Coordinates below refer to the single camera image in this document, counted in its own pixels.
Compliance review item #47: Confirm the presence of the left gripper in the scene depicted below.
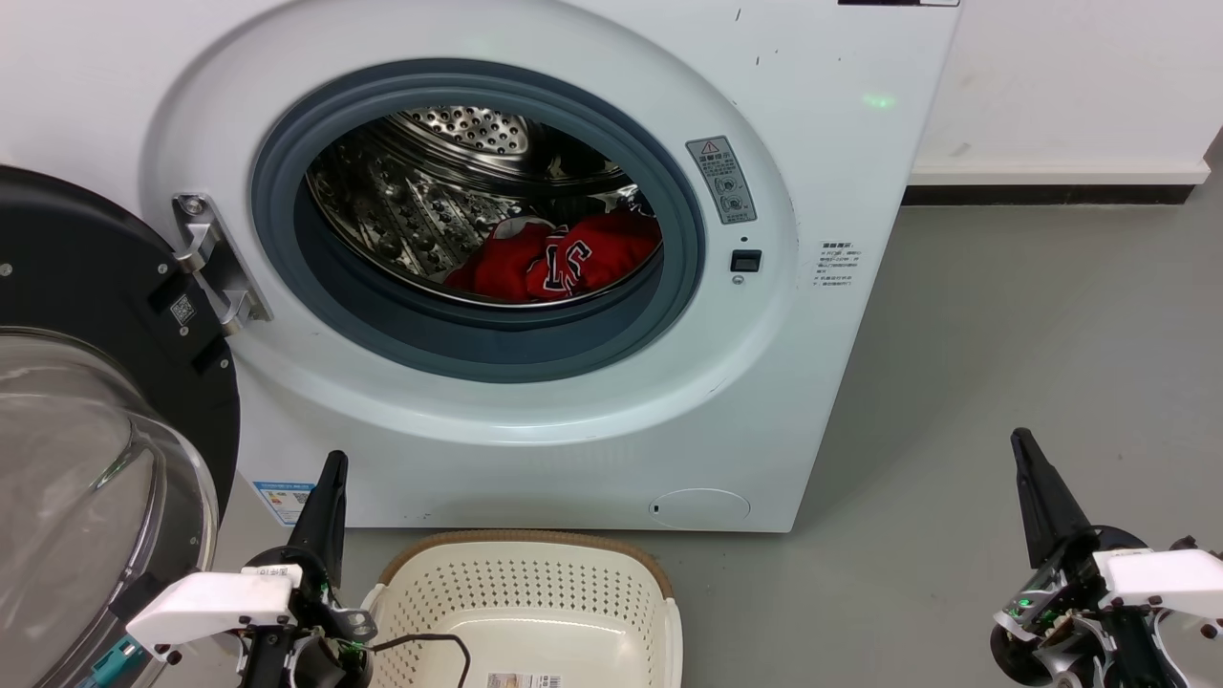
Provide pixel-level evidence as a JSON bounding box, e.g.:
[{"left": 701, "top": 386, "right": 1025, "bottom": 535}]
[{"left": 239, "top": 452, "right": 375, "bottom": 688}]

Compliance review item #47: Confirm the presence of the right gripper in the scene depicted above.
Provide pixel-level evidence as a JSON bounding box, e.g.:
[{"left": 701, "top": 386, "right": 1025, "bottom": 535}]
[{"left": 990, "top": 428, "right": 1186, "bottom": 688}]

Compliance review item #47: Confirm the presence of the red basketball jersey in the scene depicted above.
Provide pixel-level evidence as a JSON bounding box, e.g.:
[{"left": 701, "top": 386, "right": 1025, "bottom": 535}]
[{"left": 443, "top": 210, "right": 662, "bottom": 304}]

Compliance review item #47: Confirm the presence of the cream plastic laundry basket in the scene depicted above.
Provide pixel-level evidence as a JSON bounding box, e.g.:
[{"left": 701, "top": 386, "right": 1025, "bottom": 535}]
[{"left": 361, "top": 530, "right": 683, "bottom": 688}]

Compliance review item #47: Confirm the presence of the stainless steel washing machine drum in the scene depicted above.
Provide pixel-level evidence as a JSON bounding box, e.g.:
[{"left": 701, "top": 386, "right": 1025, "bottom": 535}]
[{"left": 306, "top": 105, "right": 663, "bottom": 309}]

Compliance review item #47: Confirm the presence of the black washer door with glass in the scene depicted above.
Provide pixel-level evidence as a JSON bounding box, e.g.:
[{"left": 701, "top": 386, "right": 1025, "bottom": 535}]
[{"left": 0, "top": 164, "right": 240, "bottom": 688}]

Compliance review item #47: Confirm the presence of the blue energy label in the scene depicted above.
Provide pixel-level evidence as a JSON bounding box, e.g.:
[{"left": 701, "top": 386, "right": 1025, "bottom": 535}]
[{"left": 251, "top": 480, "right": 317, "bottom": 527}]

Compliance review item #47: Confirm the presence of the grey rubber door gasket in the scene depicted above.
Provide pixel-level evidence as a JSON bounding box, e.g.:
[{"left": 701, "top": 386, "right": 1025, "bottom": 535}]
[{"left": 250, "top": 59, "right": 706, "bottom": 384}]

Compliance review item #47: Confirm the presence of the white front-load washing machine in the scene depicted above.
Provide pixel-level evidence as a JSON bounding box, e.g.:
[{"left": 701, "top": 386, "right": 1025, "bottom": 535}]
[{"left": 0, "top": 0, "right": 964, "bottom": 533}]

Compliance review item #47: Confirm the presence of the silver metal door hinge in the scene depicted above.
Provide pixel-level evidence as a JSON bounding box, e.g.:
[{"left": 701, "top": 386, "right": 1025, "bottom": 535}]
[{"left": 172, "top": 193, "right": 273, "bottom": 335}]

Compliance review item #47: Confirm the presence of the white text sticker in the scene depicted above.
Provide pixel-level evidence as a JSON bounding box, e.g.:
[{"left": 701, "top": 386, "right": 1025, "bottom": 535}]
[{"left": 815, "top": 239, "right": 863, "bottom": 292}]

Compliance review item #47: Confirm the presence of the white and black baseboard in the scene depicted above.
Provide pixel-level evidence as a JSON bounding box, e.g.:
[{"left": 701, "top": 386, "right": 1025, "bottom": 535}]
[{"left": 903, "top": 158, "right": 1212, "bottom": 206}]

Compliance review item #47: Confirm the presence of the round white filter cover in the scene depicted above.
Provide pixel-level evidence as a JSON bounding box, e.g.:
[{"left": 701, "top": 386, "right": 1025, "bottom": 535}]
[{"left": 649, "top": 488, "right": 752, "bottom": 530}]

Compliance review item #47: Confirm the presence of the grey warning label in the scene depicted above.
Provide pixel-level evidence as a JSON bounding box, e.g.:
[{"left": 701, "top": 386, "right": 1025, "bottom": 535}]
[{"left": 685, "top": 135, "right": 759, "bottom": 226}]

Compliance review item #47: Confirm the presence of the thin black cable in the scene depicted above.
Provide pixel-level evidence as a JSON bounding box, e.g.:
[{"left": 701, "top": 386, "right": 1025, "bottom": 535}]
[{"left": 368, "top": 633, "right": 473, "bottom": 688}]

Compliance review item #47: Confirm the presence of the black and teal left camera connector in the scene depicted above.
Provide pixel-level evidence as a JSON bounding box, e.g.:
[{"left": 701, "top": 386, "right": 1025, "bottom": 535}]
[{"left": 81, "top": 573, "right": 168, "bottom": 688}]

